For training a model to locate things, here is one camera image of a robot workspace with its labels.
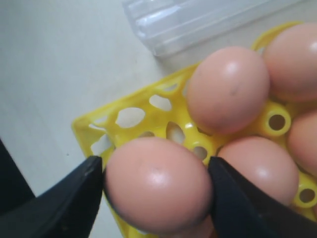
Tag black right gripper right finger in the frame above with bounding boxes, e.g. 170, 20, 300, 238
208, 157, 317, 238

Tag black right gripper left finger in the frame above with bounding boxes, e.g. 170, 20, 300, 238
0, 156, 103, 238

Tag brown egg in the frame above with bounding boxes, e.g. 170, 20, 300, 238
218, 136, 299, 206
186, 47, 270, 134
287, 110, 317, 177
263, 23, 317, 102
105, 137, 213, 235

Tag clear plastic egg bin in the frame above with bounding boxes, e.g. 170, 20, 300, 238
122, 0, 302, 58

